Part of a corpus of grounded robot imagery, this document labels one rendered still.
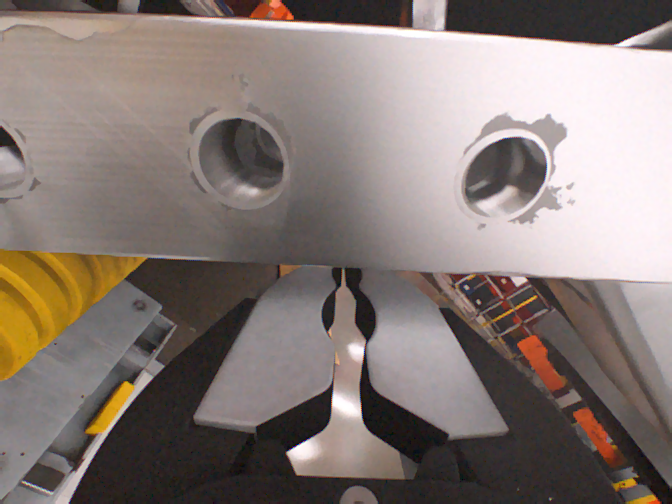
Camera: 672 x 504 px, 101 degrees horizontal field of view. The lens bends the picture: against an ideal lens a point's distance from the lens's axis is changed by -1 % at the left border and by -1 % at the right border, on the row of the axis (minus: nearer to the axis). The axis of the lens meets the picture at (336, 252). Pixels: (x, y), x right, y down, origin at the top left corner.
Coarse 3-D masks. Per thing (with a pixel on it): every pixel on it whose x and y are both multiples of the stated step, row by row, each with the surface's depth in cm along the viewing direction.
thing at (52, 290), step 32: (0, 256) 11; (32, 256) 12; (64, 256) 13; (96, 256) 15; (128, 256) 17; (0, 288) 11; (32, 288) 11; (64, 288) 13; (96, 288) 15; (0, 320) 10; (32, 320) 12; (64, 320) 13; (0, 352) 11; (32, 352) 12
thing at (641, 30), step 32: (32, 0) 10; (64, 0) 10; (96, 0) 12; (128, 0) 12; (160, 0) 13; (416, 0) 12; (448, 0) 12; (544, 0) 27; (576, 0) 22; (608, 0) 17; (640, 0) 14; (512, 32) 28; (544, 32) 21; (576, 32) 16; (608, 32) 13; (640, 32) 11
